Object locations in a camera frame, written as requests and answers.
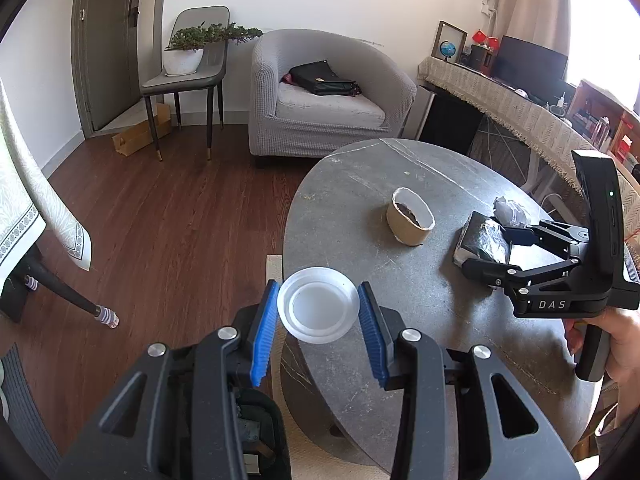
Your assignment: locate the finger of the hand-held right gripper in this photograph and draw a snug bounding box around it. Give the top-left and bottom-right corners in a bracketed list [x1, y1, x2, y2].
[461, 255, 583, 301]
[502, 220, 593, 261]

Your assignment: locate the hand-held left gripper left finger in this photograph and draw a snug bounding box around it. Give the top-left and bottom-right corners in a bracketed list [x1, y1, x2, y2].
[52, 280, 281, 480]

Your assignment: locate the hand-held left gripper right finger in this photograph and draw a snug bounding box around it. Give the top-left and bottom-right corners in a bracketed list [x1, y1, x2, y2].
[357, 282, 581, 480]

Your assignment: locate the black package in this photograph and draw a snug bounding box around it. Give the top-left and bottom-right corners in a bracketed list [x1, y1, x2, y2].
[452, 211, 513, 267]

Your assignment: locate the white plastic lid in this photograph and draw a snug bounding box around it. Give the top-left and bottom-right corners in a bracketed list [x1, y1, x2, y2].
[277, 267, 361, 345]

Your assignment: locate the person's right hand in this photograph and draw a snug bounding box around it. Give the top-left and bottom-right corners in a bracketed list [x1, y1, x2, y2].
[562, 305, 640, 386]

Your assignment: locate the crumpled clear plastic wrap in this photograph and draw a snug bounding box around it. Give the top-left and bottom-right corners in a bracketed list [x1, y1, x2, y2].
[492, 196, 533, 227]

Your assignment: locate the brown paper bowl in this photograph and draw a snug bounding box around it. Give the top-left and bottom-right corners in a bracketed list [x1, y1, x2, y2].
[386, 187, 435, 247]

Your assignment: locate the wooden desktop shelf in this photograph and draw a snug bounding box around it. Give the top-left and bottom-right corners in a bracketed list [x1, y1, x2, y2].
[567, 80, 640, 161]

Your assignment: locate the beige fringed desk cloth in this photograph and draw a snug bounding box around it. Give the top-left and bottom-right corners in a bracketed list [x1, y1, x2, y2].
[417, 55, 640, 201]

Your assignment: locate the black computer monitor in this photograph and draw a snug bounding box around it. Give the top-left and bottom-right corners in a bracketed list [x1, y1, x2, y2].
[492, 35, 571, 103]

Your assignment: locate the dark brown box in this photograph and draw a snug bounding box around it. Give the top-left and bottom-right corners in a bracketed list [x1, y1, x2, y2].
[460, 44, 496, 71]

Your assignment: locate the dark table leg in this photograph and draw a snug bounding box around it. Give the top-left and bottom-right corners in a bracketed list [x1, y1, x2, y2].
[20, 255, 121, 331]

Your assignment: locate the grey fabric armchair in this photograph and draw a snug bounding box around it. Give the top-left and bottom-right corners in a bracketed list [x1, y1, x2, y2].
[249, 29, 418, 168]

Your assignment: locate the brown cardboard box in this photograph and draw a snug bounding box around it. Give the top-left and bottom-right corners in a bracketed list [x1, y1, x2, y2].
[111, 102, 173, 157]

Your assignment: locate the grey floor mat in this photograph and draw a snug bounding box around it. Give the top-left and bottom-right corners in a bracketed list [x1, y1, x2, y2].
[0, 342, 63, 480]

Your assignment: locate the black leather bag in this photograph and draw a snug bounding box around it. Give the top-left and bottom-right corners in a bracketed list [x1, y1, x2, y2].
[289, 61, 362, 97]

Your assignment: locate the grey dining chair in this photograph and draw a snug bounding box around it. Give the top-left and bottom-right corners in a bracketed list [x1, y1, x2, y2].
[140, 6, 231, 162]

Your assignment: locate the potted plant white pot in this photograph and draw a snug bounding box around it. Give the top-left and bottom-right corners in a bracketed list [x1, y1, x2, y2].
[164, 21, 264, 77]

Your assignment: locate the grey door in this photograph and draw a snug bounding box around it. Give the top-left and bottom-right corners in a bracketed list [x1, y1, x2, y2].
[70, 0, 171, 138]

